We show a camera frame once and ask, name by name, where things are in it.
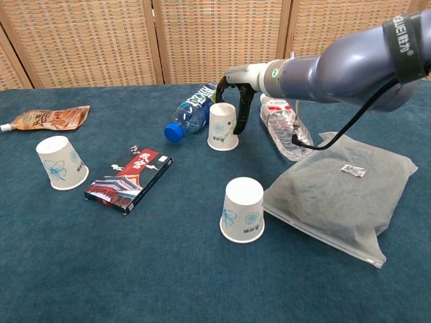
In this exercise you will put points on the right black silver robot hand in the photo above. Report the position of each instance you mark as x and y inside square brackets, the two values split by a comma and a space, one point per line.
[246, 75]

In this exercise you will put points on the clear water bottle red label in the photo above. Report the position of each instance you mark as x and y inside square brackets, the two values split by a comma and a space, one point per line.
[286, 131]

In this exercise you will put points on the blue table cloth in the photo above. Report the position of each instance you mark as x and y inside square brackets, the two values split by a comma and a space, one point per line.
[134, 269]

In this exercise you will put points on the white paper cup blue flower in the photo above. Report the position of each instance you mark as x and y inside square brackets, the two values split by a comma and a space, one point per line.
[59, 165]
[242, 212]
[222, 131]

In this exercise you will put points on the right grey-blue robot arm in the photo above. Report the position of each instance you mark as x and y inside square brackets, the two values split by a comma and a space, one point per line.
[336, 70]

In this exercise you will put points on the blue cap labelled plastic bottle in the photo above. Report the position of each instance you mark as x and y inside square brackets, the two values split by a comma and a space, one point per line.
[190, 114]

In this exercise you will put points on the brown spout pouch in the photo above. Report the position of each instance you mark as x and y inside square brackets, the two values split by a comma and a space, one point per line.
[50, 119]

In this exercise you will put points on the frosted zip bag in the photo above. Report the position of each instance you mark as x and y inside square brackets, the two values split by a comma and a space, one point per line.
[336, 202]

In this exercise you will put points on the bamboo folding screen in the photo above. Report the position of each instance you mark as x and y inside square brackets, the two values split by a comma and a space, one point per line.
[101, 40]

